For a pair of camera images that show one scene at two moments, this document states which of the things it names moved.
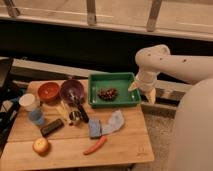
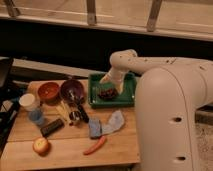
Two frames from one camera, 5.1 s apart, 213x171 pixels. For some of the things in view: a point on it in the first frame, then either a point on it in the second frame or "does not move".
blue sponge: [95, 128] does not move
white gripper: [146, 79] -> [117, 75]
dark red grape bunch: [108, 94] does not move
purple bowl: [71, 91] does not move
